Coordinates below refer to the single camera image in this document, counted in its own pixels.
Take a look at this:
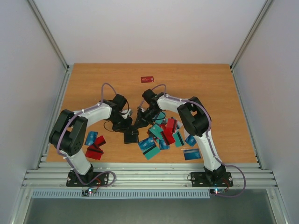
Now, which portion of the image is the blue stripe card right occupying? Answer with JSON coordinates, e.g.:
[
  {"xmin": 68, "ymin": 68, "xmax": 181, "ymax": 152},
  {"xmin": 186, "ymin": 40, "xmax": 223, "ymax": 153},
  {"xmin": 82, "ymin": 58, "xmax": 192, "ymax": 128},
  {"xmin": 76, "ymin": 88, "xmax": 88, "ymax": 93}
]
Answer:
[{"xmin": 183, "ymin": 149, "xmax": 201, "ymax": 161}]

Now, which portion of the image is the blue card right pile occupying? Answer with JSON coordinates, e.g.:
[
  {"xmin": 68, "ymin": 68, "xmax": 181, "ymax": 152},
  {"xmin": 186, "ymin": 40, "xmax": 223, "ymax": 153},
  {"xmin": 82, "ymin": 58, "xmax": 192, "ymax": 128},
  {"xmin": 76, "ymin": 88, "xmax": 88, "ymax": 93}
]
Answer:
[{"xmin": 185, "ymin": 135, "xmax": 197, "ymax": 147}]

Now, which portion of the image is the small red card left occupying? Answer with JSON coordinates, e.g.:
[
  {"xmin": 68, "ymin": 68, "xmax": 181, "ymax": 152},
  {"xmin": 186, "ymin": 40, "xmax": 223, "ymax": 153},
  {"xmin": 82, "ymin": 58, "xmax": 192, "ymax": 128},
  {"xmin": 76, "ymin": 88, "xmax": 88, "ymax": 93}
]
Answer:
[{"xmin": 94, "ymin": 136, "xmax": 106, "ymax": 147}]

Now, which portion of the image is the blue VIP card left pile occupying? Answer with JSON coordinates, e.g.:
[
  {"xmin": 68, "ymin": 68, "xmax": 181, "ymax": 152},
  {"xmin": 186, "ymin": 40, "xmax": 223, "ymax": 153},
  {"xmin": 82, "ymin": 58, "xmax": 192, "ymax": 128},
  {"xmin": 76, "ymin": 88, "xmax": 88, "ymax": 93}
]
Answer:
[{"xmin": 138, "ymin": 137, "xmax": 156, "ymax": 150}]

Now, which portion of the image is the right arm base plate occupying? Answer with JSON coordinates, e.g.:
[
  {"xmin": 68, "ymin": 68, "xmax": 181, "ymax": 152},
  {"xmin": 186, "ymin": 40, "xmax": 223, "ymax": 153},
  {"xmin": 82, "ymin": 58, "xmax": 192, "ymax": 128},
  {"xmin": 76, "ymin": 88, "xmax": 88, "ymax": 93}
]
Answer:
[{"xmin": 190, "ymin": 172, "xmax": 234, "ymax": 187}]

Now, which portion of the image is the aluminium rail frame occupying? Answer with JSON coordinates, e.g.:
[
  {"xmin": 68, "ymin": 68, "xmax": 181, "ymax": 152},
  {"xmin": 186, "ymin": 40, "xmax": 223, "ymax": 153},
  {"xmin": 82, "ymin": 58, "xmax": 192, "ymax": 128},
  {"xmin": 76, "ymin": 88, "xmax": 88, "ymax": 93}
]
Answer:
[{"xmin": 22, "ymin": 162, "xmax": 278, "ymax": 189}]

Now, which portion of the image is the red stripe card centre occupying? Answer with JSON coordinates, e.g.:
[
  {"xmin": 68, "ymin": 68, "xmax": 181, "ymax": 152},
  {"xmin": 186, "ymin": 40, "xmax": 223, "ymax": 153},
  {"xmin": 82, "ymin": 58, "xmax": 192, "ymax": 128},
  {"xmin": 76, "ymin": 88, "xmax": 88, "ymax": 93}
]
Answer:
[{"xmin": 161, "ymin": 129, "xmax": 175, "ymax": 145}]

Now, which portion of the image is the black leather card holder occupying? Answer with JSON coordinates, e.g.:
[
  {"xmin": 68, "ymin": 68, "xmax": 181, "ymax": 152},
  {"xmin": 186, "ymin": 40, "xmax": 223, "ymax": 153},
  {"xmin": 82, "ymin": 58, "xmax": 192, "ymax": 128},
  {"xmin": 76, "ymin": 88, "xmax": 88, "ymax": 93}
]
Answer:
[{"xmin": 124, "ymin": 130, "xmax": 139, "ymax": 144}]

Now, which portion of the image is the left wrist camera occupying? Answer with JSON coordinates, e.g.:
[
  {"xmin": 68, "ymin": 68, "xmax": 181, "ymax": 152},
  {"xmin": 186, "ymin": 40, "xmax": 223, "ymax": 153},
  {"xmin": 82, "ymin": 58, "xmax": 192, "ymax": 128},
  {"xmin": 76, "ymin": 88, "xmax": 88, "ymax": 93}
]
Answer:
[{"xmin": 121, "ymin": 109, "xmax": 132, "ymax": 118}]

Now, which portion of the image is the grey cable duct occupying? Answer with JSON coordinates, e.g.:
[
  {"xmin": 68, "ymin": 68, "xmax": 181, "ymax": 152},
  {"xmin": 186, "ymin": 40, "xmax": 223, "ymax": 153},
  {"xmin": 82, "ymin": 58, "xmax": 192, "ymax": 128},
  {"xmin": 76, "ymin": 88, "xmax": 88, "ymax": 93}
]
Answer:
[{"xmin": 32, "ymin": 189, "xmax": 210, "ymax": 199}]

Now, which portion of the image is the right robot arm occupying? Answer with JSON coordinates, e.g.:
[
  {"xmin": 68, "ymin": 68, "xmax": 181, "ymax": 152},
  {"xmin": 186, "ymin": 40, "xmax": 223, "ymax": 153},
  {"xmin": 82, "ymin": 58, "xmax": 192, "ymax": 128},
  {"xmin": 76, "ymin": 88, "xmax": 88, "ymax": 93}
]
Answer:
[{"xmin": 133, "ymin": 89, "xmax": 223, "ymax": 185}]

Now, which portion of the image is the large red card left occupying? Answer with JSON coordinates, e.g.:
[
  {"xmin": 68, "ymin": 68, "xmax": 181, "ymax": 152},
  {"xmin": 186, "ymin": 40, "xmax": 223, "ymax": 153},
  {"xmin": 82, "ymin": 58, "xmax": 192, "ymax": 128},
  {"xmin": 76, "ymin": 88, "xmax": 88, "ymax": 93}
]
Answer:
[{"xmin": 85, "ymin": 144, "xmax": 104, "ymax": 160}]

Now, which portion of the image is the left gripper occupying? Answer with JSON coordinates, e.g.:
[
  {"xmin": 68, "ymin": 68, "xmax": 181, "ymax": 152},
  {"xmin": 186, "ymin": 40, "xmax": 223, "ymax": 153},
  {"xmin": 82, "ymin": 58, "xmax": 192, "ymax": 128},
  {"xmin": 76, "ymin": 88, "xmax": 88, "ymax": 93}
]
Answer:
[{"xmin": 110, "ymin": 114, "xmax": 133, "ymax": 133}]

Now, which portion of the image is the blue card left group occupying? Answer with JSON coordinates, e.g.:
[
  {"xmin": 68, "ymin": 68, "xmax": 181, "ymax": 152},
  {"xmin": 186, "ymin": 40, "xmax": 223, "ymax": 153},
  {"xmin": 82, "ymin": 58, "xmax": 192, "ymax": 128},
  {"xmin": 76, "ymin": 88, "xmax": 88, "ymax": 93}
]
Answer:
[{"xmin": 85, "ymin": 131, "xmax": 98, "ymax": 146}]

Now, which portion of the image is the lone red card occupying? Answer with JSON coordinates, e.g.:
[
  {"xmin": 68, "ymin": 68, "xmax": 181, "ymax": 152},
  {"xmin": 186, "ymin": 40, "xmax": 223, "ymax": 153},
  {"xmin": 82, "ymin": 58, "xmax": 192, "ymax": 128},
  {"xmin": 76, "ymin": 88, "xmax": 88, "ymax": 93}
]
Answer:
[{"xmin": 141, "ymin": 76, "xmax": 154, "ymax": 83}]

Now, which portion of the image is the teal VIP card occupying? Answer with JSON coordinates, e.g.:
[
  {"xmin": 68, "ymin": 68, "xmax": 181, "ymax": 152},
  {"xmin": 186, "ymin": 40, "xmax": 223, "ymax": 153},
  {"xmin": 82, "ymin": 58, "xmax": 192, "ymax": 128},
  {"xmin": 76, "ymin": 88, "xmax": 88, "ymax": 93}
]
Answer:
[{"xmin": 149, "ymin": 124, "xmax": 163, "ymax": 139}]

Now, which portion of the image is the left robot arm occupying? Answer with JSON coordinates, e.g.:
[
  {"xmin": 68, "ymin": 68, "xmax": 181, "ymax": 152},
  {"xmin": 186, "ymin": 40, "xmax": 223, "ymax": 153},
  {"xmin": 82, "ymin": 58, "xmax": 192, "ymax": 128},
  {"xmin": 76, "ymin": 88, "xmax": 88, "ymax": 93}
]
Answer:
[{"xmin": 49, "ymin": 94, "xmax": 132, "ymax": 186}]

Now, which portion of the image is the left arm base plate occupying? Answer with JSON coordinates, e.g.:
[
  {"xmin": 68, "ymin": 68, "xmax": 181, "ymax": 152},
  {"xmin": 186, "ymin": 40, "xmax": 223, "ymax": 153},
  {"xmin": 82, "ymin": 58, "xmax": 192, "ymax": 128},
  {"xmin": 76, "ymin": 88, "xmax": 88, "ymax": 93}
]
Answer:
[{"xmin": 66, "ymin": 170, "xmax": 109, "ymax": 187}]

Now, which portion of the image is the teal stripe card upper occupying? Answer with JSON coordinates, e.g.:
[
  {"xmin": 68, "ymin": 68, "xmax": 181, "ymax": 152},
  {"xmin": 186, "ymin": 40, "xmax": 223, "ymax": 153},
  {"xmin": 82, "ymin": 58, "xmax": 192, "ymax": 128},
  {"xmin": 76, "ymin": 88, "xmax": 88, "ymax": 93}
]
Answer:
[{"xmin": 172, "ymin": 131, "xmax": 185, "ymax": 147}]

